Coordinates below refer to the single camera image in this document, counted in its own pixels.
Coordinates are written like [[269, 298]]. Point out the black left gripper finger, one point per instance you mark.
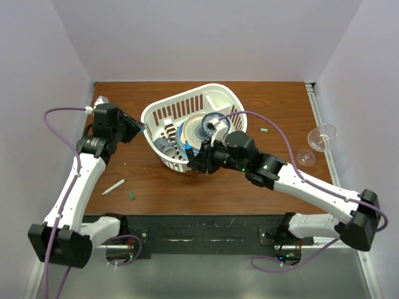
[[130, 133], [128, 120]]

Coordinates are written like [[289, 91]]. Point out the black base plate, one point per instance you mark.
[[205, 234]]

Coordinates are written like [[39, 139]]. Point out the white pen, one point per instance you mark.
[[113, 187]]

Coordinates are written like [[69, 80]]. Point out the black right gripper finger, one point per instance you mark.
[[200, 154], [199, 165]]

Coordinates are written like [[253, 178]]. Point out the clear wine glass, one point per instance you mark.
[[321, 139]]

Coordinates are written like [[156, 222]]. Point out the white plastic dish basket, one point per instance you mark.
[[173, 122]]

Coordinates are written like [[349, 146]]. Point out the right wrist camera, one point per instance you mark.
[[219, 130]]

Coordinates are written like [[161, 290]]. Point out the blue patterned bowl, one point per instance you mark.
[[208, 117]]

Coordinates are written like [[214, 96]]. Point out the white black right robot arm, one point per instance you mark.
[[349, 216]]

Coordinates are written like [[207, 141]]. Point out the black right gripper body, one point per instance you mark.
[[216, 156]]

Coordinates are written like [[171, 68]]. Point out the black blue highlighter marker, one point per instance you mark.
[[189, 151]]

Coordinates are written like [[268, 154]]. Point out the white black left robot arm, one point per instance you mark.
[[61, 239]]

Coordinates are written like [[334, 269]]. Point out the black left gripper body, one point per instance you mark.
[[122, 129]]

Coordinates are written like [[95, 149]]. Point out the stacked plates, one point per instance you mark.
[[190, 130]]

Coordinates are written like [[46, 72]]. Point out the grey mug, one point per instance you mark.
[[166, 146]]

